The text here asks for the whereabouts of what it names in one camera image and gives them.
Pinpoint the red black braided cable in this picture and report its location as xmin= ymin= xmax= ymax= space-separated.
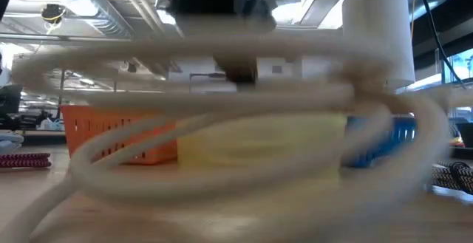
xmin=0 ymin=152 xmax=52 ymax=169

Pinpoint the black white braided cable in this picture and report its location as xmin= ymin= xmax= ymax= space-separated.
xmin=431 ymin=160 xmax=473 ymax=196

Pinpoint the yellow plastic basket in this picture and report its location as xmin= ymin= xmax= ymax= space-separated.
xmin=176 ymin=112 xmax=349 ymax=174

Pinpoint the orange plastic basket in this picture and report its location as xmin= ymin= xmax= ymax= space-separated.
xmin=60 ymin=104 xmax=179 ymax=166

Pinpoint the blue plastic basket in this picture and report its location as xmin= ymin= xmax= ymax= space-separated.
xmin=339 ymin=116 xmax=419 ymax=169

